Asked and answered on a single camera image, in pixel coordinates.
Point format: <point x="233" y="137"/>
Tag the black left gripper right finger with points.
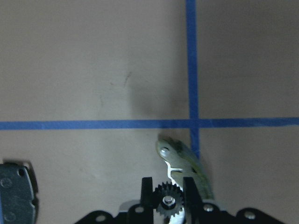
<point x="192" y="201"/>

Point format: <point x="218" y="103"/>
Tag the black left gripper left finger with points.
<point x="146" y="200"/>

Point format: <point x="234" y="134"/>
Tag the small black bearing gear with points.
<point x="168" y="200"/>

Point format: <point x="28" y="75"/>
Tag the olive green brake shoe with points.
<point x="182" y="162"/>

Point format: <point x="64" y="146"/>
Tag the black brake pad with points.
<point x="18" y="190"/>

